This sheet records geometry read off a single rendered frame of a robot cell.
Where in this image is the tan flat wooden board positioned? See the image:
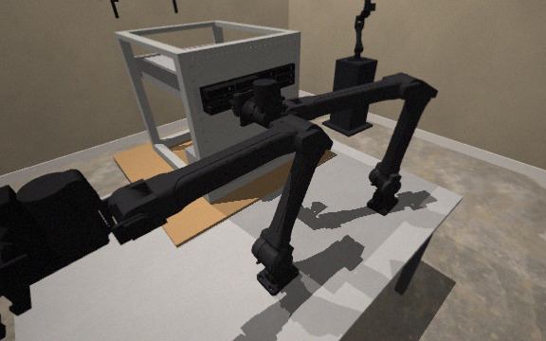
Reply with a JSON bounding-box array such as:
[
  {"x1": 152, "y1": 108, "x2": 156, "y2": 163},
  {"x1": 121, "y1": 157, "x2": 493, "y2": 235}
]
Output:
[{"x1": 113, "y1": 139, "x2": 294, "y2": 247}]

